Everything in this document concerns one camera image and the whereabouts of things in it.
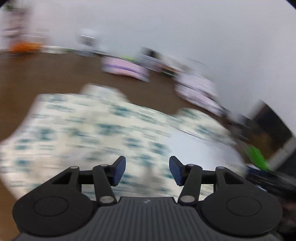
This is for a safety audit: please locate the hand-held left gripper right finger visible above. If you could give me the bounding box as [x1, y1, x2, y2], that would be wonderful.
[169, 156, 244, 206]

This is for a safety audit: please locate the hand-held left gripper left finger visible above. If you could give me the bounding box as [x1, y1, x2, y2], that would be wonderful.
[52, 156, 126, 207]

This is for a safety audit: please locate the cream floral garment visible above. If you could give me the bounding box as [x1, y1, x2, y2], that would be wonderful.
[0, 83, 245, 200]

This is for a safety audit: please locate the pink floral white dress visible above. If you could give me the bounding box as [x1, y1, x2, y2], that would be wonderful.
[174, 73, 222, 114]

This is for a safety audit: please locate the pink mesh tank top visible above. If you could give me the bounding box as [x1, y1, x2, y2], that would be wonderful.
[102, 57, 149, 82]

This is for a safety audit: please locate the green plastic object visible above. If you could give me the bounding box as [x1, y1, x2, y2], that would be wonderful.
[245, 145, 269, 171]

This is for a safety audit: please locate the cardboard box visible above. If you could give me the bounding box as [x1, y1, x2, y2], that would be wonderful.
[252, 100, 296, 163]

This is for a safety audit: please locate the grey tin box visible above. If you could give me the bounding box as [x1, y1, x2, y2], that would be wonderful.
[139, 47, 162, 70]

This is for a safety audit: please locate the pile of small oranges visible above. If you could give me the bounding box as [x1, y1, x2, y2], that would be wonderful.
[9, 42, 43, 54]

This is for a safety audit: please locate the white robot-shaped camera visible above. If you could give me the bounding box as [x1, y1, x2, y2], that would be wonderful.
[77, 29, 102, 56]

